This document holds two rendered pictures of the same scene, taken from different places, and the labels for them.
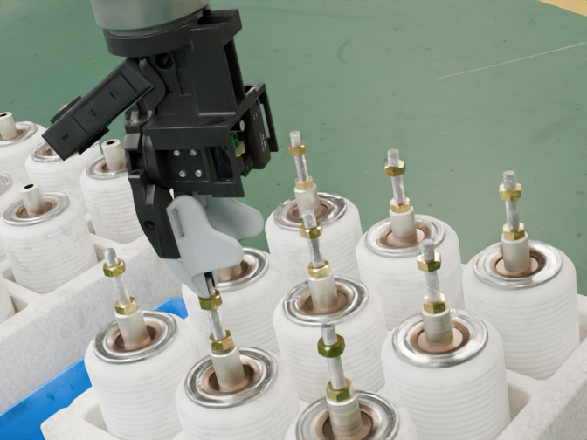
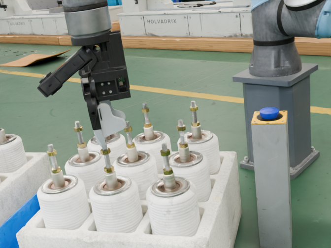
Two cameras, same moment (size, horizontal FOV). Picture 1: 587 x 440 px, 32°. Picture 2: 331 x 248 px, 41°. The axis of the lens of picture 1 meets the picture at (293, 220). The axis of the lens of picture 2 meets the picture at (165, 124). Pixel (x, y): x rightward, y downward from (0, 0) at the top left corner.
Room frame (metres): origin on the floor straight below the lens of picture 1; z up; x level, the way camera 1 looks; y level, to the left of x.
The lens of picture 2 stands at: (-0.09, 0.33, 0.65)
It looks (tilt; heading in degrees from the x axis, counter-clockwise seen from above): 20 degrees down; 332
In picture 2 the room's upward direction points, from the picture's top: 8 degrees counter-clockwise
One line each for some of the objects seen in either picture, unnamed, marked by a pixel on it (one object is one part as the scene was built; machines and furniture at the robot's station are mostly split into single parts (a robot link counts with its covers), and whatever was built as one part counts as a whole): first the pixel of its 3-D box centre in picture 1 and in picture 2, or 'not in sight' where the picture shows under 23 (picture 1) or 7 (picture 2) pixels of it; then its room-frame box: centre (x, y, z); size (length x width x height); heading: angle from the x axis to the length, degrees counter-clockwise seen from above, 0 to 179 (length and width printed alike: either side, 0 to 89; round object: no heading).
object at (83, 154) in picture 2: (226, 258); (83, 153); (0.82, 0.07, 0.26); 0.02 x 0.02 x 0.03
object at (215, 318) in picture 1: (216, 321); (107, 161); (0.66, 0.07, 0.31); 0.01 x 0.01 x 0.08
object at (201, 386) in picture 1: (231, 377); (112, 185); (0.66, 0.07, 0.25); 0.08 x 0.08 x 0.01
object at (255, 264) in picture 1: (229, 270); (84, 159); (0.82, 0.07, 0.25); 0.08 x 0.08 x 0.01
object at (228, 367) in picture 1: (227, 364); (111, 179); (0.66, 0.07, 0.26); 0.02 x 0.02 x 0.03
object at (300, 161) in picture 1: (300, 167); not in sight; (0.90, -0.02, 0.30); 0.01 x 0.01 x 0.08
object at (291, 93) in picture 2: not in sight; (277, 117); (0.88, -0.57, 0.15); 0.19 x 0.19 x 0.30; 18
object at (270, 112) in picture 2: not in sight; (269, 114); (0.58, -0.27, 0.32); 0.04 x 0.04 x 0.02
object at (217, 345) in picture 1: (221, 340); (109, 169); (0.66, 0.07, 0.29); 0.02 x 0.02 x 0.01; 7
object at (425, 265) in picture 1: (429, 261); (181, 128); (0.65, -0.09, 0.32); 0.02 x 0.02 x 0.01; 11
